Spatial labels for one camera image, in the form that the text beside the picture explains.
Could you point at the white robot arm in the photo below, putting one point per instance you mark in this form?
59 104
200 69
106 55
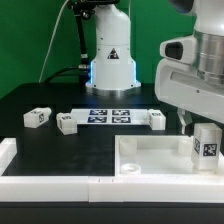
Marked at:
114 72

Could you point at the white marker base plate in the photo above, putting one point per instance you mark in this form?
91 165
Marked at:
111 116

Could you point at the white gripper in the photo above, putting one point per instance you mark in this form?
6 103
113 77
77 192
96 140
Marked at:
177 84

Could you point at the white U-shaped fence frame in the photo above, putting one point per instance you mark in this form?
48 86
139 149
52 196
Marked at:
117 188

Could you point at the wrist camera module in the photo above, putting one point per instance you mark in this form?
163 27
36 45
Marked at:
182 49

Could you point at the white square tabletop part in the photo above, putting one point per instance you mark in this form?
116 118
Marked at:
157 155

